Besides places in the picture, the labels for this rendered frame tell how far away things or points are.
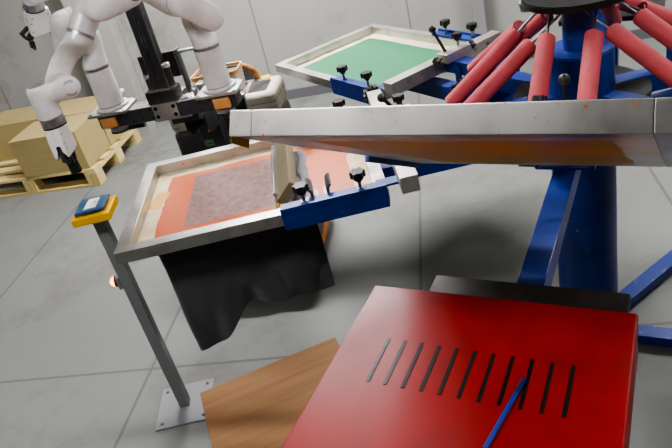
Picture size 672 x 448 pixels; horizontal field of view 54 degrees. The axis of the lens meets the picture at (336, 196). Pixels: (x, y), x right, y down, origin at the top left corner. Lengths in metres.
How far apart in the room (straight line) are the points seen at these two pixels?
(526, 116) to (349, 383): 0.54
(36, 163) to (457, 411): 4.52
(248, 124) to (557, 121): 0.42
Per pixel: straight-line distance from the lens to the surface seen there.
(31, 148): 5.21
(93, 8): 2.17
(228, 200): 2.06
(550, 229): 1.67
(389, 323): 1.18
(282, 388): 2.71
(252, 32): 5.45
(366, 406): 1.05
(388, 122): 0.83
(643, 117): 0.76
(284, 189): 1.88
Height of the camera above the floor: 1.87
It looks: 29 degrees down
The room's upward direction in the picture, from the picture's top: 14 degrees counter-clockwise
